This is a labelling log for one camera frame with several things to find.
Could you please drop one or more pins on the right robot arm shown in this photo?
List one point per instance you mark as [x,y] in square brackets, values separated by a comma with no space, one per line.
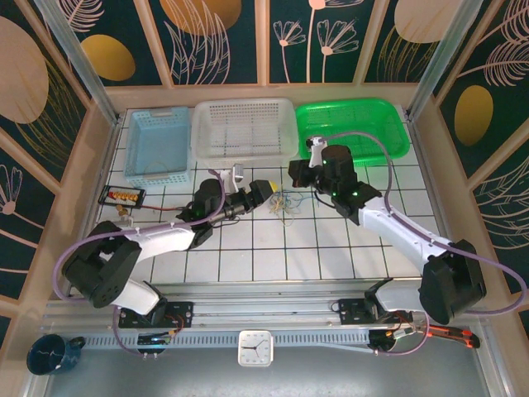
[405,235]

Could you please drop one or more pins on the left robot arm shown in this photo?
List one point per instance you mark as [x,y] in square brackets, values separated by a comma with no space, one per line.
[165,242]

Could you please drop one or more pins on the green plastic basket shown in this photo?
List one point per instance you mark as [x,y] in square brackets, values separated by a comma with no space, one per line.
[372,120]

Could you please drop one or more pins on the white plastic basket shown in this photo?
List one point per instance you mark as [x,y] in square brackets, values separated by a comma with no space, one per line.
[244,124]

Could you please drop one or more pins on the light blue plastic basket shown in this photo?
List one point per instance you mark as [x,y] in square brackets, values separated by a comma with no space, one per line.
[157,140]

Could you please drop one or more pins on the silver metal fitting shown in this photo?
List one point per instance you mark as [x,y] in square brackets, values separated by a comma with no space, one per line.
[124,220]

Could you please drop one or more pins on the small brass fitting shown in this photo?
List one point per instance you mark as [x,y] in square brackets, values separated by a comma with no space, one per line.
[121,211]

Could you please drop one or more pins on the black terminal block, orange levers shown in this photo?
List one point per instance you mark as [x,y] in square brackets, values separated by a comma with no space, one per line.
[111,194]

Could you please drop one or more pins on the white square clock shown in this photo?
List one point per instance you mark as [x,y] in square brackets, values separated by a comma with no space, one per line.
[255,348]

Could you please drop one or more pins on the black controller board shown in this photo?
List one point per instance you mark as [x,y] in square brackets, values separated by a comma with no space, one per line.
[153,340]
[388,337]

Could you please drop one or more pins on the orange black utility knife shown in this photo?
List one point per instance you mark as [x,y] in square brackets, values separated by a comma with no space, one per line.
[454,334]

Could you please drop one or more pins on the dark blue mug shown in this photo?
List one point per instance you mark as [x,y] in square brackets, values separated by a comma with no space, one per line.
[49,357]

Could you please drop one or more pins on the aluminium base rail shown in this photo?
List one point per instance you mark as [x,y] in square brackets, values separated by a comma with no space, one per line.
[268,306]

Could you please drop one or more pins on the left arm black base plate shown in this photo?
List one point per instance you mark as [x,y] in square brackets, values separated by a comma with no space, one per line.
[182,314]

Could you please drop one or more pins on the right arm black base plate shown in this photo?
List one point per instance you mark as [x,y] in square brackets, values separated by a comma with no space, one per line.
[351,312]

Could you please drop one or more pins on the aluminium frame post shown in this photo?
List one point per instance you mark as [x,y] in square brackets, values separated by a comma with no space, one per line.
[438,58]
[78,58]

